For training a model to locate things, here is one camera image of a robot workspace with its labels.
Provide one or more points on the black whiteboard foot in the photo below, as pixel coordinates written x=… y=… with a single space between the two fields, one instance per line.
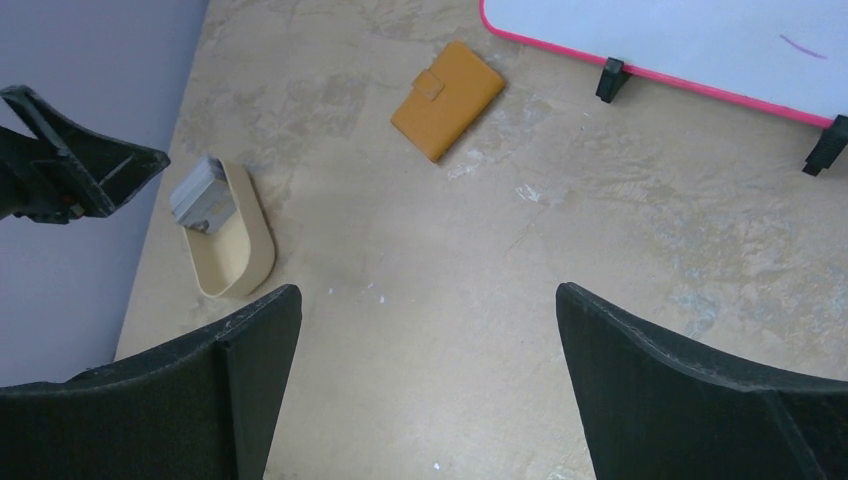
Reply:
x=613 y=76
x=830 y=145

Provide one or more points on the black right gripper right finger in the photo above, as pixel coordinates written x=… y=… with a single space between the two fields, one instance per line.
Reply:
x=655 y=404

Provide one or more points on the orange leather card holder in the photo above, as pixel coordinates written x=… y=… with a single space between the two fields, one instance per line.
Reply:
x=445 y=99

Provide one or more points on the beige oval tray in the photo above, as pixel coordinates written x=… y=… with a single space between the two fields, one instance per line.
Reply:
x=235 y=260

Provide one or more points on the grey credit card stack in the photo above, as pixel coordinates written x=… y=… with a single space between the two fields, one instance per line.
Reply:
x=203 y=200

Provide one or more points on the pink framed whiteboard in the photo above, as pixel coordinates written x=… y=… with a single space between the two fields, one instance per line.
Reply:
x=787 y=58

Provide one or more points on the black whiteboard foot left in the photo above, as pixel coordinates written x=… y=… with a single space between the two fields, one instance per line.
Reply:
x=613 y=76

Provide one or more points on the black whiteboard foot right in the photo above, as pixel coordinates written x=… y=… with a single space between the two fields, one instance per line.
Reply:
x=830 y=145

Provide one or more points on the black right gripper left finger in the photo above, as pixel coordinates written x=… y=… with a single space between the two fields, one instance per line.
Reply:
x=203 y=405

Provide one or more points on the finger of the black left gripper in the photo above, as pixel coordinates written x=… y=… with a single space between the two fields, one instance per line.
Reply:
x=64 y=171

